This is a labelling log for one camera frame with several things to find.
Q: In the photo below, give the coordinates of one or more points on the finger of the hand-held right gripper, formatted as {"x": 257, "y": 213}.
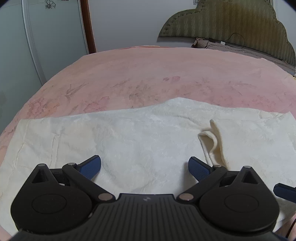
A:
{"x": 285, "y": 191}

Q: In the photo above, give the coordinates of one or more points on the brown wooden door frame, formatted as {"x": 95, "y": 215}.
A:
{"x": 89, "y": 25}

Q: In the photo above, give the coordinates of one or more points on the cream white pants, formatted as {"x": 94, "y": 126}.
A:
{"x": 138, "y": 143}

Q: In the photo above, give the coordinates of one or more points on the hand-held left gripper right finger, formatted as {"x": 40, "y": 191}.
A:
{"x": 198, "y": 167}

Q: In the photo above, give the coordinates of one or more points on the olive green padded headboard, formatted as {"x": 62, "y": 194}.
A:
{"x": 231, "y": 20}

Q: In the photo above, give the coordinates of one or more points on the pink floral blanket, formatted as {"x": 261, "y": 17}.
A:
{"x": 150, "y": 74}

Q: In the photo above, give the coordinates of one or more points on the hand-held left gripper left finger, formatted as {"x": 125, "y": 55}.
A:
{"x": 89, "y": 166}

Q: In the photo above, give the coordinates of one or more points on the frosted glass wardrobe door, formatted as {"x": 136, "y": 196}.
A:
{"x": 50, "y": 41}

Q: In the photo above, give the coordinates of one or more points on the brown pillow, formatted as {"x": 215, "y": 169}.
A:
{"x": 254, "y": 52}

